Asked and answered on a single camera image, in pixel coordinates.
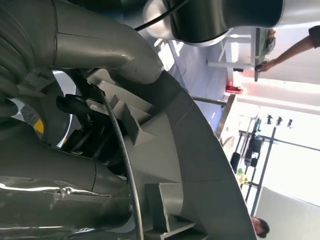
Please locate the red box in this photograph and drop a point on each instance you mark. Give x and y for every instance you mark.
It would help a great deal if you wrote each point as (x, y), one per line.
(233, 89)

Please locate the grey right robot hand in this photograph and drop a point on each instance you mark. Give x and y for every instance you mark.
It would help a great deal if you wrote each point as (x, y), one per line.
(50, 185)

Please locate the person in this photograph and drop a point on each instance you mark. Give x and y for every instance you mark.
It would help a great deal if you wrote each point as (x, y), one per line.
(261, 228)
(292, 51)

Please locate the white frame shelf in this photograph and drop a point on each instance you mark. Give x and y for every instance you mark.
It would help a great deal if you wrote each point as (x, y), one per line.
(229, 64)

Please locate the grey board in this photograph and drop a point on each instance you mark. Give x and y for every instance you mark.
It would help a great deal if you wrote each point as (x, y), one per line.
(295, 222)

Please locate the black metal rack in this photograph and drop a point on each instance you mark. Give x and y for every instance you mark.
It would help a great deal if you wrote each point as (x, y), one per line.
(253, 149)

